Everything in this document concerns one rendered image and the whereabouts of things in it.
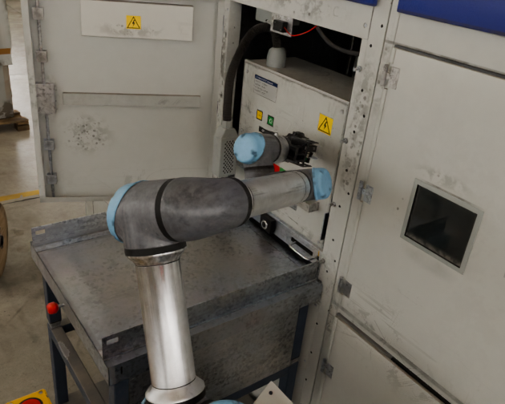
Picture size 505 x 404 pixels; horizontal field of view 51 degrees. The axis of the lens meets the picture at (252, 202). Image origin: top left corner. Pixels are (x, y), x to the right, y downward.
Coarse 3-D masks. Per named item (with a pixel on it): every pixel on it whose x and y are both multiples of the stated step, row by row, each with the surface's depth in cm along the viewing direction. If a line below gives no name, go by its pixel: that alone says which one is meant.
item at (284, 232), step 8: (256, 216) 189; (272, 216) 181; (280, 224) 178; (288, 224) 176; (280, 232) 179; (288, 232) 175; (296, 232) 172; (288, 240) 176; (296, 240) 173; (304, 240) 169; (296, 248) 174; (304, 248) 170; (312, 248) 167; (320, 248) 165; (312, 256) 168; (320, 256) 164
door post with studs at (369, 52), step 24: (384, 0) 123; (384, 24) 124; (360, 48) 132; (360, 72) 133; (360, 96) 134; (360, 120) 136; (360, 144) 138; (336, 192) 149; (336, 216) 151; (336, 240) 153; (336, 264) 155; (312, 360) 174; (312, 384) 177
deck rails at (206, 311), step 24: (96, 216) 173; (48, 240) 166; (72, 240) 169; (312, 264) 159; (240, 288) 145; (264, 288) 150; (288, 288) 157; (192, 312) 137; (216, 312) 143; (120, 336) 126; (144, 336) 131
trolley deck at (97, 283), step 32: (32, 256) 168; (64, 256) 162; (96, 256) 164; (192, 256) 169; (224, 256) 170; (256, 256) 172; (64, 288) 148; (96, 288) 150; (128, 288) 151; (192, 288) 154; (224, 288) 156; (320, 288) 161; (96, 320) 138; (128, 320) 139; (224, 320) 143; (256, 320) 149; (96, 352) 129
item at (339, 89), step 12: (252, 60) 178; (264, 60) 180; (288, 60) 183; (300, 60) 185; (276, 72) 166; (288, 72) 168; (300, 72) 170; (312, 72) 171; (324, 72) 173; (336, 72) 174; (312, 84) 158; (324, 84) 159; (336, 84) 160; (348, 84) 162; (336, 96) 147; (348, 96) 150; (240, 108) 185; (348, 108) 144; (324, 240) 164
